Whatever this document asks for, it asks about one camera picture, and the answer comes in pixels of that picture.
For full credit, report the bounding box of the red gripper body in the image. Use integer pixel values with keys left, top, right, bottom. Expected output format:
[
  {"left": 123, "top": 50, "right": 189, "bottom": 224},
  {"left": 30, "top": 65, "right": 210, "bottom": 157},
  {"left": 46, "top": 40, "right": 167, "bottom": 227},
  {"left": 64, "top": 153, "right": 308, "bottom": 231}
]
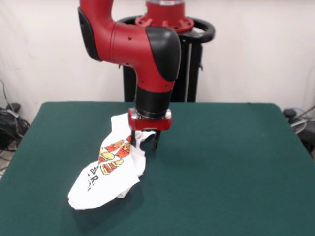
[{"left": 127, "top": 108, "right": 173, "bottom": 132}]

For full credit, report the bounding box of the white towel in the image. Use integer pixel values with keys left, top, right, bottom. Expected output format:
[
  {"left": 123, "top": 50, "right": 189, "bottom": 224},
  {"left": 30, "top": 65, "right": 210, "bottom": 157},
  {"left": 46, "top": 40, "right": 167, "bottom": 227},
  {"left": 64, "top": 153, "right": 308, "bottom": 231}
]
[{"left": 67, "top": 113, "right": 156, "bottom": 211}]

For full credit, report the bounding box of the dark green table cloth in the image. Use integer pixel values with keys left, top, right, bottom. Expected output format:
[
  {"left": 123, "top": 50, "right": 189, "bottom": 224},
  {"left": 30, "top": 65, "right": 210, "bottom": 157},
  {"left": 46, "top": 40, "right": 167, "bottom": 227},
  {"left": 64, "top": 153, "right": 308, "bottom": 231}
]
[{"left": 0, "top": 101, "right": 315, "bottom": 236}]

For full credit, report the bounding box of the black power adapter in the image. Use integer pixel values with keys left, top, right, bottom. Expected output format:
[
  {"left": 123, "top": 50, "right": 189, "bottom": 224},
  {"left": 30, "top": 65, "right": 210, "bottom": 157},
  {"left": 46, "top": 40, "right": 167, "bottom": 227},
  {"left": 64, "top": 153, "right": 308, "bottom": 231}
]
[{"left": 6, "top": 102, "right": 22, "bottom": 112}]

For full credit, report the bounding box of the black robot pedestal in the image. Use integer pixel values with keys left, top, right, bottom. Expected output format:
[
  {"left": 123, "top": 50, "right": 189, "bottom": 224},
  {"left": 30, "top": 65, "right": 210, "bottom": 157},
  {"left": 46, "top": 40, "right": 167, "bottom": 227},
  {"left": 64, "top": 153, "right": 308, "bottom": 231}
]
[{"left": 117, "top": 16, "right": 216, "bottom": 103}]

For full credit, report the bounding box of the black cable tangle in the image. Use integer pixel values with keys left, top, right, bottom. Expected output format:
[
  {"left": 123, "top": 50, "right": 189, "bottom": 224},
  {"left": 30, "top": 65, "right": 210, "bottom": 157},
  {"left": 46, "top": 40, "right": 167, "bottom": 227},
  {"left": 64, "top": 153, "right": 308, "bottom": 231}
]
[{"left": 0, "top": 78, "right": 32, "bottom": 170}]

